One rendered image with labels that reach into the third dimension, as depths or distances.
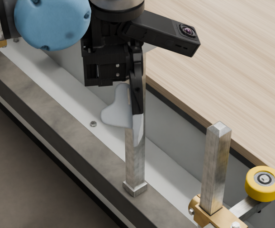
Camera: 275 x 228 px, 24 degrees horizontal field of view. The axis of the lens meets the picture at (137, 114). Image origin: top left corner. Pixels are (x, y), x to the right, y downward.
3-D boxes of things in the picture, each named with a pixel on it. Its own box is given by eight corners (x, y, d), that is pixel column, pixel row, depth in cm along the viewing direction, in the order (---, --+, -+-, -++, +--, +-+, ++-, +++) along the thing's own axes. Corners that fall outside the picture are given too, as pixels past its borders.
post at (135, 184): (134, 197, 167) (133, 55, 137) (121, 186, 170) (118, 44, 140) (147, 189, 169) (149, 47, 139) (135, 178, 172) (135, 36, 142)
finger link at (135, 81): (128, 112, 93) (124, 51, 92) (140, 111, 93) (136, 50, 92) (131, 116, 88) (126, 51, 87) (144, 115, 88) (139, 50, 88)
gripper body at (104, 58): (81, 58, 96) (76, -14, 88) (140, 54, 97) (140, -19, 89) (85, 92, 90) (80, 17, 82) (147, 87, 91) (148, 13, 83)
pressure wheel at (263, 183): (277, 225, 149) (285, 191, 141) (242, 224, 149) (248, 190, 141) (273, 198, 154) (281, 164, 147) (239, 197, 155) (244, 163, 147)
